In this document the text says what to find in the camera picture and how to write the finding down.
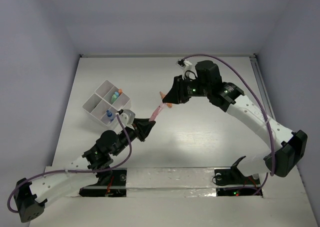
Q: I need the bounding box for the pink highlighter marker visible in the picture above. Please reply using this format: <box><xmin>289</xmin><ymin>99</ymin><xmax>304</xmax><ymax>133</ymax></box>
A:
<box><xmin>149</xmin><ymin>103</ymin><xmax>166</xmax><ymax>122</ymax></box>

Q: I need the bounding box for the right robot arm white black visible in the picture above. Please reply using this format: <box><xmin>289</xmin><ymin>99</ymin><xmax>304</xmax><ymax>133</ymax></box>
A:
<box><xmin>162</xmin><ymin>59</ymin><xmax>308</xmax><ymax>183</ymax></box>

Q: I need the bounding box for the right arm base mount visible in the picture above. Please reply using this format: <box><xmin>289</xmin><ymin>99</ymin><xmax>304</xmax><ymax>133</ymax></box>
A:
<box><xmin>211</xmin><ymin>156</ymin><xmax>263</xmax><ymax>197</ymax></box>

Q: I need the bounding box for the aluminium rail right edge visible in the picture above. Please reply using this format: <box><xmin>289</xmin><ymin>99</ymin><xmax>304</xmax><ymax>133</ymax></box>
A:
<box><xmin>249</xmin><ymin>53</ymin><xmax>288</xmax><ymax>165</ymax></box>

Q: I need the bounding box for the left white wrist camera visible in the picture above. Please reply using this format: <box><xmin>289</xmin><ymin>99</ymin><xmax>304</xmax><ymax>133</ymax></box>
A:
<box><xmin>116</xmin><ymin>109</ymin><xmax>136</xmax><ymax>126</ymax></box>

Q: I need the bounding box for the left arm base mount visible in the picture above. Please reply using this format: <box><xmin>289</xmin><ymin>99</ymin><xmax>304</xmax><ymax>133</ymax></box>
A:
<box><xmin>79</xmin><ymin>168</ymin><xmax>127</xmax><ymax>198</ymax></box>

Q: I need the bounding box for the white compartment organizer box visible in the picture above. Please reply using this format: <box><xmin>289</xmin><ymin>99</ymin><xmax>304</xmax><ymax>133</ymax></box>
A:
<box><xmin>82</xmin><ymin>80</ymin><xmax>132</xmax><ymax>130</ymax></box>

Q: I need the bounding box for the orange highlighter marker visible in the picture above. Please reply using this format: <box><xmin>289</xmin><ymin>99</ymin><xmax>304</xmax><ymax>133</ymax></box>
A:
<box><xmin>159</xmin><ymin>91</ymin><xmax>173</xmax><ymax>109</ymax></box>

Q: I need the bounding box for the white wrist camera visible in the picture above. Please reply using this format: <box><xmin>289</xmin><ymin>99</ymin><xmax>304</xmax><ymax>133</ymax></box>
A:
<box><xmin>176</xmin><ymin>59</ymin><xmax>193</xmax><ymax>79</ymax></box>
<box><xmin>116</xmin><ymin>109</ymin><xmax>136</xmax><ymax>126</ymax></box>

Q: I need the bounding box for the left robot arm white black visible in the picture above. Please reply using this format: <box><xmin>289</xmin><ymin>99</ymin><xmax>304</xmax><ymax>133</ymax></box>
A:
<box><xmin>9</xmin><ymin>118</ymin><xmax>156</xmax><ymax>223</ymax></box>

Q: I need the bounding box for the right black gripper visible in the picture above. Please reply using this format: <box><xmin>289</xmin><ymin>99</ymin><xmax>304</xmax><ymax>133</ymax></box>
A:
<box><xmin>163</xmin><ymin>73</ymin><xmax>211</xmax><ymax>103</ymax></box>

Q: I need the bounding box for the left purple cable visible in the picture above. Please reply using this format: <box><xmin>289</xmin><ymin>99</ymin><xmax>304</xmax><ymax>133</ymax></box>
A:
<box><xmin>6</xmin><ymin>115</ymin><xmax>133</xmax><ymax>213</ymax></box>

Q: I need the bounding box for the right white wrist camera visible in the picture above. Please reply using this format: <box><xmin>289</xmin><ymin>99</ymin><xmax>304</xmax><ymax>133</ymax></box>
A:
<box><xmin>176</xmin><ymin>59</ymin><xmax>193</xmax><ymax>79</ymax></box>

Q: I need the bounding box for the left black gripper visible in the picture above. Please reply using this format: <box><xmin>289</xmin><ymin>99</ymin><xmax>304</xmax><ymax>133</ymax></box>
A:
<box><xmin>112</xmin><ymin>118</ymin><xmax>155</xmax><ymax>156</ymax></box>

